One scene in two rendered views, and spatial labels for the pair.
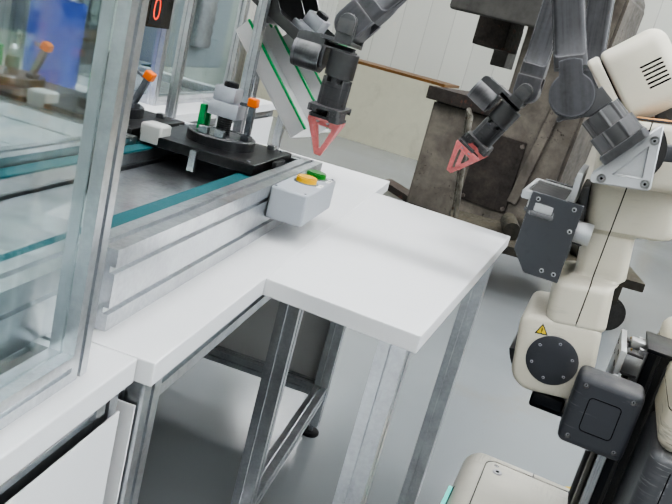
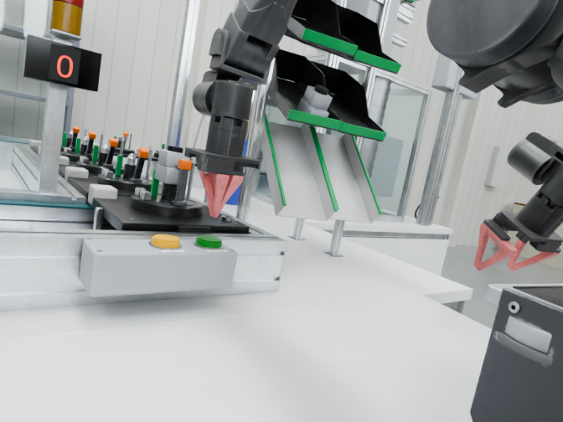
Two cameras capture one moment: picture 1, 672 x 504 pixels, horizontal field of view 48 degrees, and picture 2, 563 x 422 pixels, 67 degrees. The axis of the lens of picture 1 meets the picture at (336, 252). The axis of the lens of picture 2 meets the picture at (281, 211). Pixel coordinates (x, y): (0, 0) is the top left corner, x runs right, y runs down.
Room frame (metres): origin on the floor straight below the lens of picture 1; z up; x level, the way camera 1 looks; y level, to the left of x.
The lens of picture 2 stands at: (1.07, -0.43, 1.13)
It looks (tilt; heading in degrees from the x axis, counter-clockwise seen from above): 8 degrees down; 42
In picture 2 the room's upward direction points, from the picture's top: 10 degrees clockwise
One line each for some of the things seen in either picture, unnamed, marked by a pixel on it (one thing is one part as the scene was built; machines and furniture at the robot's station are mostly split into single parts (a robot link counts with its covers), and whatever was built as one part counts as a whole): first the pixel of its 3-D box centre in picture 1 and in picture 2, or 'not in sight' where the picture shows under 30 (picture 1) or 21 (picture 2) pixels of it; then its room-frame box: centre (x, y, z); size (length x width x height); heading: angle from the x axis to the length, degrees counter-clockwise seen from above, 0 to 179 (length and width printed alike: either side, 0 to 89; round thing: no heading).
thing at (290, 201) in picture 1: (302, 197); (162, 264); (1.41, 0.09, 0.93); 0.21 x 0.07 x 0.06; 170
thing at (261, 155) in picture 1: (219, 147); (166, 213); (1.53, 0.29, 0.96); 0.24 x 0.24 x 0.02; 80
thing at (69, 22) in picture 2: not in sight; (66, 19); (1.36, 0.43, 1.28); 0.05 x 0.05 x 0.05
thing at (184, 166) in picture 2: (247, 116); (180, 179); (1.52, 0.24, 1.04); 0.04 x 0.02 x 0.08; 80
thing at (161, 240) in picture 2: (306, 181); (165, 244); (1.41, 0.09, 0.96); 0.04 x 0.04 x 0.02
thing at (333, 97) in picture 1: (333, 96); (225, 141); (1.48, 0.08, 1.12); 0.10 x 0.07 x 0.07; 170
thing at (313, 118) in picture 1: (325, 131); (224, 188); (1.50, 0.08, 1.05); 0.07 x 0.07 x 0.09; 80
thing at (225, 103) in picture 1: (224, 98); (171, 163); (1.53, 0.30, 1.06); 0.08 x 0.04 x 0.07; 79
